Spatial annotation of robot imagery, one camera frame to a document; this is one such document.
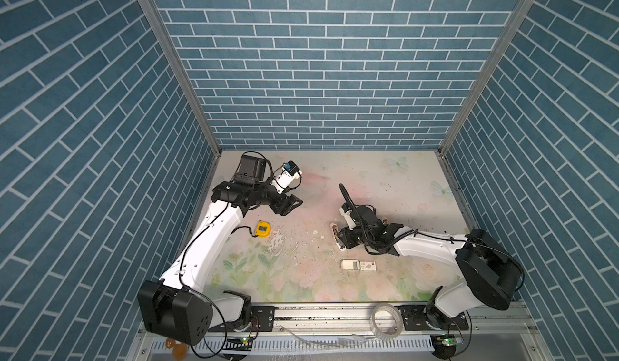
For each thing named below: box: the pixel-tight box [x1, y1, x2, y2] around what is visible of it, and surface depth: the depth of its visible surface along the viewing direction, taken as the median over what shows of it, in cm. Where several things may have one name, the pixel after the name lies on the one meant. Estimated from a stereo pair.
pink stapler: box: [330, 222, 347, 251], surface depth 91 cm
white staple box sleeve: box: [359, 261, 377, 271], surface depth 85 cm
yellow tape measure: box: [254, 219, 272, 238], surface depth 93 cm
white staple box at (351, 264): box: [341, 259, 361, 270], surface depth 86 cm
